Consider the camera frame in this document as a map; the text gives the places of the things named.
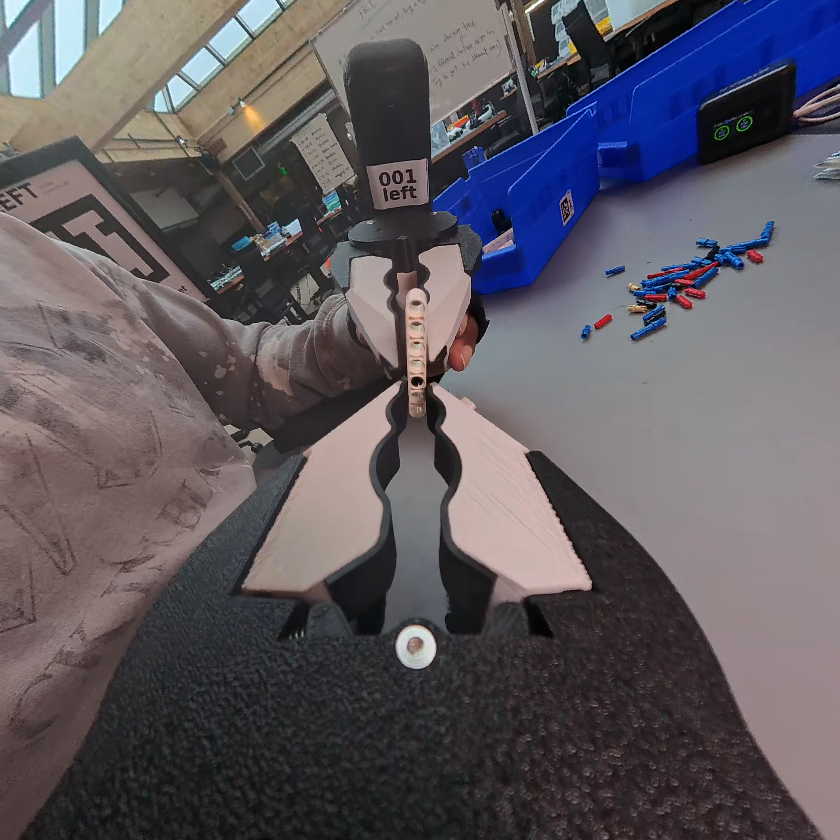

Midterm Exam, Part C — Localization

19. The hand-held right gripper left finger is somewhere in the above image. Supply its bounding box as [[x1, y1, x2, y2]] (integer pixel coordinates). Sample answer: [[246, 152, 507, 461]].
[[241, 381, 403, 634]]

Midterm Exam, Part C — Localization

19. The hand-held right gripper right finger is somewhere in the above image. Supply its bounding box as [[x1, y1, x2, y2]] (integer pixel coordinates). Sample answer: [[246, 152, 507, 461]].
[[430, 384, 593, 632]]

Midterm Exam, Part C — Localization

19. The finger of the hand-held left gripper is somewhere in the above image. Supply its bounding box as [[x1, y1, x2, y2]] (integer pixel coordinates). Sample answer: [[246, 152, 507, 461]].
[[344, 253, 403, 382], [422, 244, 471, 378]]

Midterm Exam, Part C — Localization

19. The white brick beam with holes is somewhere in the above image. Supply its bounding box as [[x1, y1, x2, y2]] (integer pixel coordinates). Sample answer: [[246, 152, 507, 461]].
[[404, 287, 429, 420]]

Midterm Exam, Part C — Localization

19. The pile of small brick pins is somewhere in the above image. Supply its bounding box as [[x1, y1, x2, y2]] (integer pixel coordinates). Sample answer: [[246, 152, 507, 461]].
[[579, 220, 777, 342]]

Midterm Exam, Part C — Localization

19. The person's left forearm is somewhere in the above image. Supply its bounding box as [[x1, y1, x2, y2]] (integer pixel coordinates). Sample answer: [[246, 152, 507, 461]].
[[98, 262, 395, 454]]

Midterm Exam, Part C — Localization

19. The grey desk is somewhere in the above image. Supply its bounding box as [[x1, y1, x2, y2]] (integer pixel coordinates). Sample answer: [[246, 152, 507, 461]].
[[453, 121, 840, 834]]

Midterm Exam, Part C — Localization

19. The person's left hand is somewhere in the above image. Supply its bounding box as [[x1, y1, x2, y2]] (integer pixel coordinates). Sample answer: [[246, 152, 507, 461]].
[[438, 308, 487, 374]]

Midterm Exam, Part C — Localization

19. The whiteboard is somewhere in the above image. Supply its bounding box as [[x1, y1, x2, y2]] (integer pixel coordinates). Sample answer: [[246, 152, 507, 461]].
[[311, 0, 516, 126]]

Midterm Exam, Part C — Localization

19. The paper flip chart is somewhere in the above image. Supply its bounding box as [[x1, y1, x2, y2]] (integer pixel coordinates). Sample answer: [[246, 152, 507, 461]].
[[290, 113, 355, 196]]

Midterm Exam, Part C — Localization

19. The open blue plastic bin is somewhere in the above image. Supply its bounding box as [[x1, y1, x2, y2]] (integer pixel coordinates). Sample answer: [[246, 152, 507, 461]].
[[433, 105, 601, 294]]

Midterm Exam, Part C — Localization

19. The person's torso in grey sweatshirt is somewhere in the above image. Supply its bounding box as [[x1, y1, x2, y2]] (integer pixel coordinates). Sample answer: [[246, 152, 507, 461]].
[[0, 210, 263, 840]]

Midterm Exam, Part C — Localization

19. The long blue plastic bin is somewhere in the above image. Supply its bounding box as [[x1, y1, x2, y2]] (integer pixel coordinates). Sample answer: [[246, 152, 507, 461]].
[[567, 0, 840, 185]]

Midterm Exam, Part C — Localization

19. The black framed marker board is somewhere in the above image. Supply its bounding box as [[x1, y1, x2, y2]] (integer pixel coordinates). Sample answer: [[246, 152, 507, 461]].
[[0, 134, 207, 306]]

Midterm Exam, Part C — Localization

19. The black power bank with display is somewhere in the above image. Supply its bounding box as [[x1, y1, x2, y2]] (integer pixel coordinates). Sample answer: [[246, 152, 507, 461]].
[[697, 59, 798, 165]]

